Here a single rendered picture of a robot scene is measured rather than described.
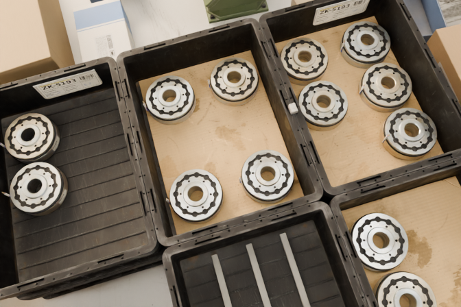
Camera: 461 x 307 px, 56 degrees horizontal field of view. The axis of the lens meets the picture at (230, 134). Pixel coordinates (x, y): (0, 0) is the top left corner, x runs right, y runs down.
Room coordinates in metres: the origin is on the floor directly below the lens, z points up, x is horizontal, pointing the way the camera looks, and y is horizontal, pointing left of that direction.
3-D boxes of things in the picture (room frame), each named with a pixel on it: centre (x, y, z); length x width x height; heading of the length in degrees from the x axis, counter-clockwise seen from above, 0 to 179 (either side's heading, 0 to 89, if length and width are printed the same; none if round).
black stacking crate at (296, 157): (0.32, 0.03, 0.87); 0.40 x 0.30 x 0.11; 12
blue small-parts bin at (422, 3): (0.65, -0.47, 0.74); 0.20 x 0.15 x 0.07; 2
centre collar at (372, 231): (0.08, -0.25, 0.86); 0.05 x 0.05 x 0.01
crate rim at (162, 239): (0.32, 0.03, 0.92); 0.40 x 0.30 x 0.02; 12
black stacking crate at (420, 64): (0.38, -0.26, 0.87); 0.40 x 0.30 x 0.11; 12
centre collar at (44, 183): (0.24, 0.39, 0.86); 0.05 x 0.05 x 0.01
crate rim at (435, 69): (0.38, -0.26, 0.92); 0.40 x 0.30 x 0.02; 12
